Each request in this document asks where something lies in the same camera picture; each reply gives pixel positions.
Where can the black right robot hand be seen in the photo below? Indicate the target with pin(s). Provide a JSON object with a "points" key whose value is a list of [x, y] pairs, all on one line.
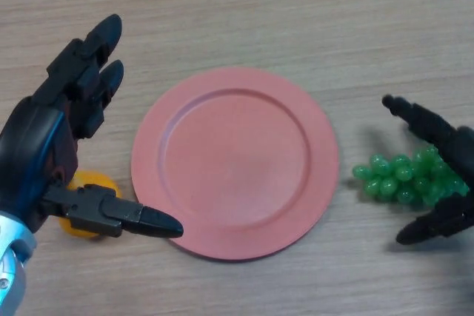
{"points": [[459, 149]]}

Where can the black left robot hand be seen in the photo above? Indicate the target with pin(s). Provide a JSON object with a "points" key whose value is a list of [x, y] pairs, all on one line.
{"points": [[37, 153]]}

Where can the green grape bunch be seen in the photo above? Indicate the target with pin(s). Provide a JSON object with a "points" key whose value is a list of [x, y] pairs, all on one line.
{"points": [[389, 183]]}

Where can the pink round plate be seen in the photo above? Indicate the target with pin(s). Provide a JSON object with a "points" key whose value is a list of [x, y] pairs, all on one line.
{"points": [[237, 164]]}

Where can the yellow pear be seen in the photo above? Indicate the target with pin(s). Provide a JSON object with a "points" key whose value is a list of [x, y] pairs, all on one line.
{"points": [[94, 179]]}

